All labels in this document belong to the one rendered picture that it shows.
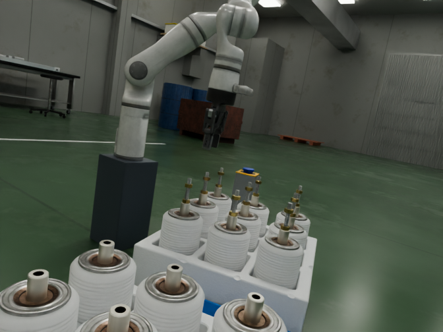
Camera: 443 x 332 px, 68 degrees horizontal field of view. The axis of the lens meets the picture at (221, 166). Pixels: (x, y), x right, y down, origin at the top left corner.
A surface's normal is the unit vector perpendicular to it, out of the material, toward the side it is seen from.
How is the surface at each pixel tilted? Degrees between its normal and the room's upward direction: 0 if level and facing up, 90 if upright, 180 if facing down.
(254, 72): 90
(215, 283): 90
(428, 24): 90
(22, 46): 90
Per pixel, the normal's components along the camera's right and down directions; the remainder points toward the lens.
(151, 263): -0.32, 0.10
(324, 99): -0.57, 0.04
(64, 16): 0.81, 0.23
